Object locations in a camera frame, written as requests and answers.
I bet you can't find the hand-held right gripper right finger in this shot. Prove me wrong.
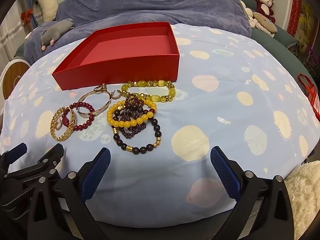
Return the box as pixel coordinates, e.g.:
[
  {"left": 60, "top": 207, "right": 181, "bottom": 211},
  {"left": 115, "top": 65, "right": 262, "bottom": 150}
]
[{"left": 210, "top": 146, "right": 294, "bottom": 240}]

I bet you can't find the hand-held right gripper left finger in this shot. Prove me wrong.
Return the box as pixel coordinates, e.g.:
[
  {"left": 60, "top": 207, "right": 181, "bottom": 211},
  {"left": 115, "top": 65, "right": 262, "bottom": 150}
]
[{"left": 27, "top": 147, "right": 112, "bottom": 240}]

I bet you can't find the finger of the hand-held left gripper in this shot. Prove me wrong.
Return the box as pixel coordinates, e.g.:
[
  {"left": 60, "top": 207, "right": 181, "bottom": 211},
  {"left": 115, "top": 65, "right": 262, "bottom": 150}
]
[
  {"left": 5, "top": 144, "right": 64, "bottom": 180},
  {"left": 0, "top": 142, "right": 27, "bottom": 172}
]

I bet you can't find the gold twisted cuff bangle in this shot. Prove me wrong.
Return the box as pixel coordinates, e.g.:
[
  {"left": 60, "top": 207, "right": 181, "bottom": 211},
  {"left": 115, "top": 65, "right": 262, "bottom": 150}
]
[{"left": 51, "top": 107, "right": 76, "bottom": 142}]

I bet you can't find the red bead bracelet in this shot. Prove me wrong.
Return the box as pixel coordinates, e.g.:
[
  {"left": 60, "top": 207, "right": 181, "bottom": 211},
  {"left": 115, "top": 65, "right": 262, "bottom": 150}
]
[{"left": 65, "top": 101, "right": 96, "bottom": 130}]

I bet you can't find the rose gold bangle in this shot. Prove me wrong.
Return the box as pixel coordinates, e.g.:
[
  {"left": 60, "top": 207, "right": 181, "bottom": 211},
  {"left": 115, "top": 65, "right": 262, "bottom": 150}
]
[{"left": 76, "top": 90, "right": 112, "bottom": 117}]

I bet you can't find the dark brown bead bracelet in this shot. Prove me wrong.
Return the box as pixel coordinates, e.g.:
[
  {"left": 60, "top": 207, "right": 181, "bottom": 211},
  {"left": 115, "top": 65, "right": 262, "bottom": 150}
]
[{"left": 113, "top": 117, "right": 162, "bottom": 155}]

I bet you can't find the green yellow bead bracelet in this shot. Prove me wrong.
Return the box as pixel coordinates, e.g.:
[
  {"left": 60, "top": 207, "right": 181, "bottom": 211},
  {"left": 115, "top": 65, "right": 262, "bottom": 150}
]
[{"left": 121, "top": 80, "right": 176, "bottom": 103}]

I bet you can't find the red cardboard box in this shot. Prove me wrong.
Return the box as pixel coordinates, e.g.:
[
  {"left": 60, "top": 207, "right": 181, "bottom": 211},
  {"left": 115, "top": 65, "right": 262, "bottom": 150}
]
[{"left": 52, "top": 22, "right": 180, "bottom": 91}]

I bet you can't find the light blue printed bedsheet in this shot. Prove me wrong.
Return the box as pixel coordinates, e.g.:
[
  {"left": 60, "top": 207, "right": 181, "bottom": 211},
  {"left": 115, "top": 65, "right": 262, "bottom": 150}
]
[{"left": 0, "top": 23, "right": 320, "bottom": 224}]

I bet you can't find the round wooden stool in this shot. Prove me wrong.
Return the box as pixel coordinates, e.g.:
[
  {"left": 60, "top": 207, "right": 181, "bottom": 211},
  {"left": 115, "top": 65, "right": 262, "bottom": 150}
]
[{"left": 2, "top": 60, "right": 30, "bottom": 100}]

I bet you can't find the white fluffy rug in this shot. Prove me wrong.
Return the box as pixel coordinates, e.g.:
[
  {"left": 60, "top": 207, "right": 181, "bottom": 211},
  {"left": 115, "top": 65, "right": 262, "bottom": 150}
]
[{"left": 285, "top": 160, "right": 320, "bottom": 233}]

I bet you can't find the red bag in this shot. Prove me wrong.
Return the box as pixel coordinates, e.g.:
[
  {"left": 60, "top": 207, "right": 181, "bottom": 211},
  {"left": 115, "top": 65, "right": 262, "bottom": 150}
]
[{"left": 297, "top": 74, "right": 320, "bottom": 119}]

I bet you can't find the grey plush toy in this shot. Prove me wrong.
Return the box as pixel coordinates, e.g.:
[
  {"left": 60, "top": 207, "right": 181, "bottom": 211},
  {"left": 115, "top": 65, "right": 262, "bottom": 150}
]
[{"left": 40, "top": 19, "right": 75, "bottom": 52}]

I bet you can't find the red bow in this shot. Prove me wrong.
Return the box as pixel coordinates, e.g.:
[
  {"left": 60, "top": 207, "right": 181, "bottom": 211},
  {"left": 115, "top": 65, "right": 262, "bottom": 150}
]
[{"left": 21, "top": 9, "right": 33, "bottom": 28}]

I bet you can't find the green sofa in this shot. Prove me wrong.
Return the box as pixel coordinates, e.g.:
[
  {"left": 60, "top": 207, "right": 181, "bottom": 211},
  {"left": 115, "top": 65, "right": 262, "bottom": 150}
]
[{"left": 220, "top": 0, "right": 320, "bottom": 90}]

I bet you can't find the white plush toy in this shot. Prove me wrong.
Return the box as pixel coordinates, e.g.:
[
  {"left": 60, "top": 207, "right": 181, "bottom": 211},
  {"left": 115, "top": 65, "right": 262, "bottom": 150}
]
[{"left": 34, "top": 0, "right": 58, "bottom": 22}]

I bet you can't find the beige plush toy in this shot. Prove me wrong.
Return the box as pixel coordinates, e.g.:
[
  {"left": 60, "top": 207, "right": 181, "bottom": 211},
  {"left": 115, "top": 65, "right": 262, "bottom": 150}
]
[{"left": 244, "top": 7, "right": 278, "bottom": 34}]

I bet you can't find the red plush bear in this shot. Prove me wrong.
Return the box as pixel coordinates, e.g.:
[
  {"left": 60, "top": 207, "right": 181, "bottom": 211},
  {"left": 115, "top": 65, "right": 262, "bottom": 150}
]
[{"left": 254, "top": 0, "right": 276, "bottom": 24}]

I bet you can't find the blue grey blanket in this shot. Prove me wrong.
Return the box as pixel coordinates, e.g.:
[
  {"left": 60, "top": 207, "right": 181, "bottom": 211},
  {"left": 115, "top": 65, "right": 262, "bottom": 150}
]
[{"left": 24, "top": 0, "right": 252, "bottom": 63}]

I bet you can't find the small dark garnet bead bracelet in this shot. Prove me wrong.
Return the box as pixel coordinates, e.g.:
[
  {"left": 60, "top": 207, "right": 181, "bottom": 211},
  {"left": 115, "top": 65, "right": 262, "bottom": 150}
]
[{"left": 114, "top": 93, "right": 150, "bottom": 140}]

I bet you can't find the wall poster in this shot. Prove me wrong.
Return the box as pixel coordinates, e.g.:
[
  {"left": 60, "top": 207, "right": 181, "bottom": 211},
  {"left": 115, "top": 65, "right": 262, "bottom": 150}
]
[{"left": 287, "top": 0, "right": 315, "bottom": 48}]

